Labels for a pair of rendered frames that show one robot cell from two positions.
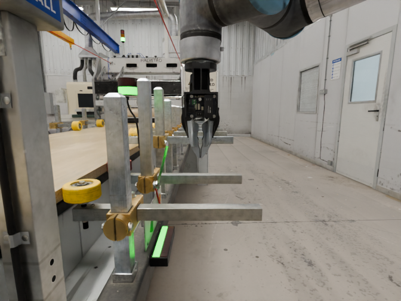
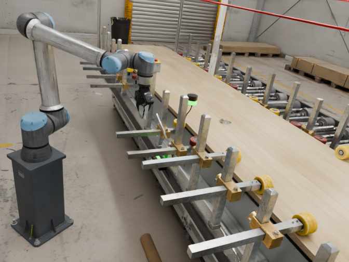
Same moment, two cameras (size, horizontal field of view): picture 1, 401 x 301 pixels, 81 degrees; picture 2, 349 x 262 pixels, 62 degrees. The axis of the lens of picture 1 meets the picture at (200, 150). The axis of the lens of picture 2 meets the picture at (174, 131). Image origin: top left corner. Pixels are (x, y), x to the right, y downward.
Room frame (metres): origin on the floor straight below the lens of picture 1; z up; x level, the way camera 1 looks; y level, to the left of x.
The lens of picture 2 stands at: (2.07, -0.53, 1.69)
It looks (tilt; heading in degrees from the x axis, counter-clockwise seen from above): 26 degrees down; 153
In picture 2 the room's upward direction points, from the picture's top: 8 degrees clockwise
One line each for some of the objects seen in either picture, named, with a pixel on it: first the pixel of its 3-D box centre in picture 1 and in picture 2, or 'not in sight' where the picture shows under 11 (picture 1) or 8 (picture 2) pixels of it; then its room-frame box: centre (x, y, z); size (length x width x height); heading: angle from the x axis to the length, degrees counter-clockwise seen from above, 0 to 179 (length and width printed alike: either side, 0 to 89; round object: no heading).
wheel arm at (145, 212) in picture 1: (168, 212); (150, 132); (0.52, 0.08, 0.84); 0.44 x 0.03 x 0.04; 90
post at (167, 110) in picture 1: (168, 145); (222, 194); (1.23, 0.17, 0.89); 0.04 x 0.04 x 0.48; 0
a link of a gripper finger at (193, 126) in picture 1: (193, 139); (144, 109); (0.54, 0.02, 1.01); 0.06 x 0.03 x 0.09; 1
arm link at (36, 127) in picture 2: not in sight; (35, 128); (0.27, -0.59, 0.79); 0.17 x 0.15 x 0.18; 140
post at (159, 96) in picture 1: (160, 146); (198, 157); (0.98, 0.17, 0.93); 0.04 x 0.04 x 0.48; 0
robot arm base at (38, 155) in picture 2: not in sight; (36, 147); (0.27, -0.59, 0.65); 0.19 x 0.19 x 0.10
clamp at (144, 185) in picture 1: (148, 180); (178, 148); (0.75, 0.17, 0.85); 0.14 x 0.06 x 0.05; 0
